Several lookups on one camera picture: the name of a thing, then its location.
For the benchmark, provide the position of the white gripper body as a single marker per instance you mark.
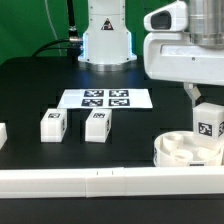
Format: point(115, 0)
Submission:
point(186, 42)

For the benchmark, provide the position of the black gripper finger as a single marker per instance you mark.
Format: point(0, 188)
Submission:
point(193, 92)

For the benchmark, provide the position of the white round stool seat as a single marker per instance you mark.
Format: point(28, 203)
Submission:
point(178, 149)

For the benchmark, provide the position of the white sheet with tags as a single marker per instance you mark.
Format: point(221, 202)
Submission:
point(105, 98)

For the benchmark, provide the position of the white front fence rail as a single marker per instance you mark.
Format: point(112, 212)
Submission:
point(105, 182)

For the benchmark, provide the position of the white fence rail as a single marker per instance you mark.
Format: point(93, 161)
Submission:
point(3, 135)
point(105, 182)

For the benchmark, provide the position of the white left fence rail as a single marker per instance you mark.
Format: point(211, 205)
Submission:
point(3, 135)

